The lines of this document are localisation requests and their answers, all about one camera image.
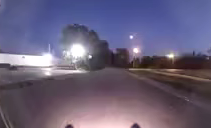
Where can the large dark tree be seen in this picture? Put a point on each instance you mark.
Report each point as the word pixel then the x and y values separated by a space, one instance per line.
pixel 97 55

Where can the dark building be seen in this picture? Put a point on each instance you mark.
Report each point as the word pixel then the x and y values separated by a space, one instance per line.
pixel 121 58

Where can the bright street lamp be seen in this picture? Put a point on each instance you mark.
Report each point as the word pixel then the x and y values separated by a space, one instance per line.
pixel 77 50

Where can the grey asphalt path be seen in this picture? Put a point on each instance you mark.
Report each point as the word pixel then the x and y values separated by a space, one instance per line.
pixel 103 96

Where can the robot's own part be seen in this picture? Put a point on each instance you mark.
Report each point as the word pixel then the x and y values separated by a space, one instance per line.
pixel 135 126
pixel 69 126

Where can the pale side path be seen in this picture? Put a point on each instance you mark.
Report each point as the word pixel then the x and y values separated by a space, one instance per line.
pixel 179 75

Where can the dark grass strip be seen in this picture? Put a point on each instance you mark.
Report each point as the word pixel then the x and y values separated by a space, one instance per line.
pixel 181 85

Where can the grey paved lot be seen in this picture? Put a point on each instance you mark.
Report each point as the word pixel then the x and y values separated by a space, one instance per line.
pixel 26 74

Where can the long white low building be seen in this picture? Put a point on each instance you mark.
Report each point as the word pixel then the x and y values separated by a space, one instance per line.
pixel 19 60

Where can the row of dark trees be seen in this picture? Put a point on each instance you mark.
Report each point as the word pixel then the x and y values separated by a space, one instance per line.
pixel 193 61

